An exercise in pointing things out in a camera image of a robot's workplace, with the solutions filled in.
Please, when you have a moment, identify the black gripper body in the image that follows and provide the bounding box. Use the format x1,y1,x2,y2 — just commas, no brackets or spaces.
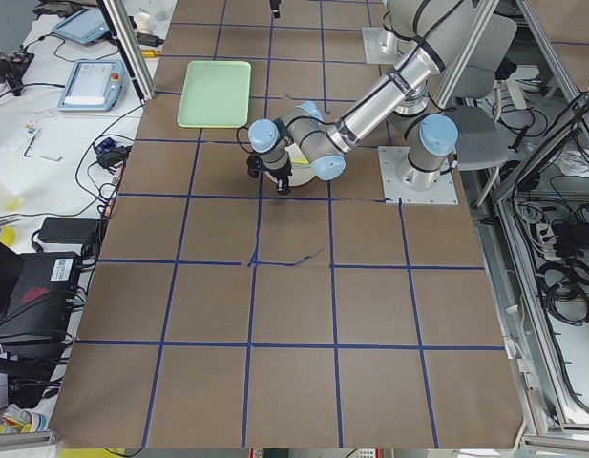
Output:
246,155,291,181

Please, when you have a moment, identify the white round plate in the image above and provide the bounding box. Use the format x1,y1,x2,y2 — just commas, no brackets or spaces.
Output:
288,155,315,187

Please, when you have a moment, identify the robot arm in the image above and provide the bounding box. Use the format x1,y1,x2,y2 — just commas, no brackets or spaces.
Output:
246,1,494,195

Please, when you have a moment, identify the light green tray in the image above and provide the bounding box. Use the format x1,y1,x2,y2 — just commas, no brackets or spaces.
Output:
177,60,251,129

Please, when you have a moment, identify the brown paper table cover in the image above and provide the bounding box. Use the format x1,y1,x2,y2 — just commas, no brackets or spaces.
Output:
50,1,522,449

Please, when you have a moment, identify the near teach pendant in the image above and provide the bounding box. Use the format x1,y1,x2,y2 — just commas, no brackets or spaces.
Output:
57,59,125,112

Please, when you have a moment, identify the teach pendant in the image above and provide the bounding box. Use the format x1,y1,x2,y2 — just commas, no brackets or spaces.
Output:
57,59,125,112
53,9,109,45

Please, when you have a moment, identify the white paper cup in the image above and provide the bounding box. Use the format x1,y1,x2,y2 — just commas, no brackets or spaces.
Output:
134,11,153,34

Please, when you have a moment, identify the grey chair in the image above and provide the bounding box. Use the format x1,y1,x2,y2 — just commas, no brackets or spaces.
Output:
446,14,517,171

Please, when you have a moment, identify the black power adapter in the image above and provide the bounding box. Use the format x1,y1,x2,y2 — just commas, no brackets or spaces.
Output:
37,217,99,244

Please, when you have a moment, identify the far teach pendant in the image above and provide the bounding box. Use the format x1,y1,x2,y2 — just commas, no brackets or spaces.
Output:
53,9,109,45

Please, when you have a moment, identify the black computer box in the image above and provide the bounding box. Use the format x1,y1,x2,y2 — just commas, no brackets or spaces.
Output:
0,241,81,381

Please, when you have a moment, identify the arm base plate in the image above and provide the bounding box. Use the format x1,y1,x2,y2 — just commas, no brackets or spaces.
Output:
362,27,398,65
378,146,458,205

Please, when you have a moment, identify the aluminium frame post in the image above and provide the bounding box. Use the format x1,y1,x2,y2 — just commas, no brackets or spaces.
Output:
96,0,156,101

